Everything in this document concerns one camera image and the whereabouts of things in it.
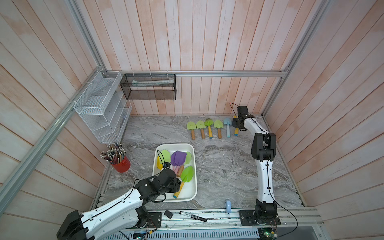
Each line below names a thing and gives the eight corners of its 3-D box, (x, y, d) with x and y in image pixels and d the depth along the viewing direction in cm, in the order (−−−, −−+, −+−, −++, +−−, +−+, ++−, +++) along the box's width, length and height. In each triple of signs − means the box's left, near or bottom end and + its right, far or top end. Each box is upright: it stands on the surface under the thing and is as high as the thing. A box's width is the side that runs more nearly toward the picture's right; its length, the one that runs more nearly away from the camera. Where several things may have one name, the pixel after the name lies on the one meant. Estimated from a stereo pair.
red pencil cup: (112, 173, 91) (98, 159, 77) (117, 158, 98) (105, 142, 84) (130, 173, 91) (119, 159, 77) (134, 158, 98) (125, 142, 84)
